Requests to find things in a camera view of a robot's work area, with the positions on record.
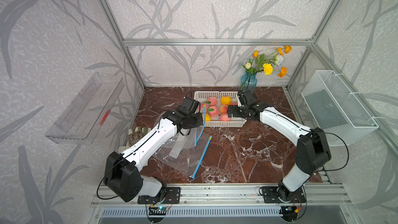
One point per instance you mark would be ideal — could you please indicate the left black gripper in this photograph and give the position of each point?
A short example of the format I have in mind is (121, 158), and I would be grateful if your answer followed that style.
(199, 122)

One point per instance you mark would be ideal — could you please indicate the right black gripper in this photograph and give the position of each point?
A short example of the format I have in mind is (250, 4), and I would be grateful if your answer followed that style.
(234, 111)

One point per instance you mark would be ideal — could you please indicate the white plastic fruit basket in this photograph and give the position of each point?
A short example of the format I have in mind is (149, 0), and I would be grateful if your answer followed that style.
(202, 97)

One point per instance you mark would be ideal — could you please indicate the clear zip-top bag blue zipper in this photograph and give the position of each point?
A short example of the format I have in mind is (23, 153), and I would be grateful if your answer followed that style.
(186, 150)

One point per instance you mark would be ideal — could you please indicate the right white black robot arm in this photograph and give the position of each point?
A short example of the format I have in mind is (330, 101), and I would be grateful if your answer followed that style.
(312, 149)

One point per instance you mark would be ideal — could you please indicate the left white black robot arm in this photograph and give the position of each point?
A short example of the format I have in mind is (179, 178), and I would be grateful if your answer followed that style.
(122, 170)

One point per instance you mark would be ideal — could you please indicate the yellow peach left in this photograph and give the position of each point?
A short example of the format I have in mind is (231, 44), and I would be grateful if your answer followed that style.
(206, 117)

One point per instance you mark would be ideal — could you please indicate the yellow peach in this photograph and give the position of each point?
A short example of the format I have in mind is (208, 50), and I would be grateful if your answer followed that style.
(206, 117)
(225, 100)

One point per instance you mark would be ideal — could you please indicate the yellow peach right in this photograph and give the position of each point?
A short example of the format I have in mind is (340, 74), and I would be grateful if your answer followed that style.
(225, 100)

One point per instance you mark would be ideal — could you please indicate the pink peach bottom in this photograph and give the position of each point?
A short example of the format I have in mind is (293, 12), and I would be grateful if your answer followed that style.
(224, 117)

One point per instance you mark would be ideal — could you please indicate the pink peach top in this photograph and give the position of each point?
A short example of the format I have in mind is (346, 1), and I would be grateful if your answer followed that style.
(212, 101)

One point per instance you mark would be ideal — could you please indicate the blue glass vase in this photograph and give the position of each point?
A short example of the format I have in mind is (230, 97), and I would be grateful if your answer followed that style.
(248, 82)

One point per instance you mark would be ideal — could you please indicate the orange yellow artificial flowers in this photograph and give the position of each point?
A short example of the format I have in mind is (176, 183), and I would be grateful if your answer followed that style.
(267, 63)

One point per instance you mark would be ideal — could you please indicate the small brown woven basket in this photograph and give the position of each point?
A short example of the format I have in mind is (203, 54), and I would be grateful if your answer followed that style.
(135, 135)

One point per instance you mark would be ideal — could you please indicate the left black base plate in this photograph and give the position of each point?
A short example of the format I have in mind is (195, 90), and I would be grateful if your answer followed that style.
(168, 195)

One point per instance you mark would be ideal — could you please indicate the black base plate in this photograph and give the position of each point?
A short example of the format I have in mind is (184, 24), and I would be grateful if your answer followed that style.
(168, 195)
(274, 194)

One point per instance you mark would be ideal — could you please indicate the white wire mesh basket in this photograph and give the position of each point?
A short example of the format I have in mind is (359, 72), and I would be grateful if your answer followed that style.
(336, 109)

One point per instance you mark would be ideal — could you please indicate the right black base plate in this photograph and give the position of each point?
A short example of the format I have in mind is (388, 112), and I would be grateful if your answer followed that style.
(274, 194)

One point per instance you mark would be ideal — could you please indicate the clear plastic wall shelf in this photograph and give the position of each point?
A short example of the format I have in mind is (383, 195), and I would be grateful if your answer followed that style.
(82, 120)

